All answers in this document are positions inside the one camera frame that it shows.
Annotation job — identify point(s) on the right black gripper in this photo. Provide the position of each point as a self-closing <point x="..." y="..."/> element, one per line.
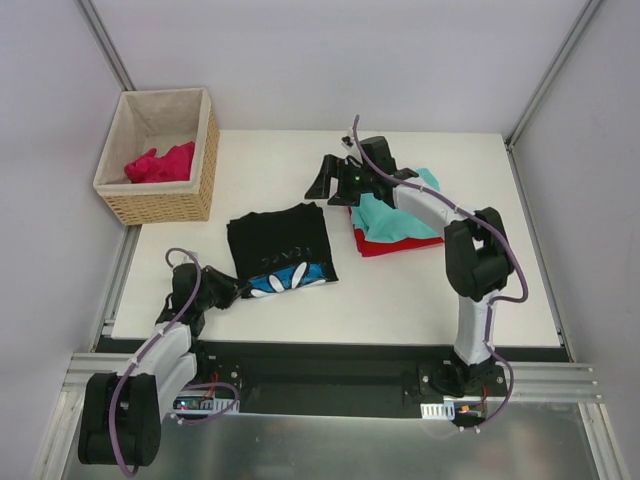
<point x="343" y="178"/>

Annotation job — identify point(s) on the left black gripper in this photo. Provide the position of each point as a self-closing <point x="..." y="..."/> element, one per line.
<point x="228" y="291"/>

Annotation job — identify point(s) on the black t shirt with flower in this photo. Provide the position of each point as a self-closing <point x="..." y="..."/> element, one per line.
<point x="276" y="252"/>

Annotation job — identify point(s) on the teal t shirt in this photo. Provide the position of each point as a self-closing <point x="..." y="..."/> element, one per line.
<point x="382" y="224"/>

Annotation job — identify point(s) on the red t shirt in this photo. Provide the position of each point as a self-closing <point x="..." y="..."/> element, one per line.
<point x="370" y="249"/>

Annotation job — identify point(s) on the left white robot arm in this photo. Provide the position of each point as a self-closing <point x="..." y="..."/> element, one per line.
<point x="123" y="410"/>

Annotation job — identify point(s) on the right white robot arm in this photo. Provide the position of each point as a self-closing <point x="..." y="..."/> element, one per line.
<point x="477" y="261"/>

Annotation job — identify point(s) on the magenta t shirt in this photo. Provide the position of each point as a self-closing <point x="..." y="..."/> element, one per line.
<point x="174" y="166"/>

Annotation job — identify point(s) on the wicker basket with liner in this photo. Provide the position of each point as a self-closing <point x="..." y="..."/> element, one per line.
<point x="160" y="120"/>

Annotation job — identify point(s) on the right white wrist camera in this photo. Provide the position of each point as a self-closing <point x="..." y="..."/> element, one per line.
<point x="348" y="142"/>

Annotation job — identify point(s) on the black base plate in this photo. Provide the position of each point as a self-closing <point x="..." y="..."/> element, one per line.
<point x="339" y="380"/>

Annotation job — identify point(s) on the left grey cable duct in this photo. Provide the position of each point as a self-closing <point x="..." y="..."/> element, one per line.
<point x="194" y="405"/>

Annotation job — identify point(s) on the grey cable duct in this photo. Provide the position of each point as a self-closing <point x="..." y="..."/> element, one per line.
<point x="194" y="405"/>
<point x="451" y="410"/>

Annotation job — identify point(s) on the right grey cable duct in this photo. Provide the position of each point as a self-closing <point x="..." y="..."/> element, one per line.
<point x="451" y="410"/>

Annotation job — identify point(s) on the left corner aluminium post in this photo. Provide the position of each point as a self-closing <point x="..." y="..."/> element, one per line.
<point x="105" y="44"/>

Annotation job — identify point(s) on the corner aluminium post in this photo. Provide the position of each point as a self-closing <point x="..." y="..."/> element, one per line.
<point x="569" y="44"/>
<point x="105" y="44"/>

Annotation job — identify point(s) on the aluminium rail frame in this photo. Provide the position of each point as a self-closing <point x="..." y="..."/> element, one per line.
<point x="535" y="382"/>

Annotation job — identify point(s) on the right corner aluminium post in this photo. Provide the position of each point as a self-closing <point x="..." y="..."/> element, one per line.
<point x="569" y="44"/>

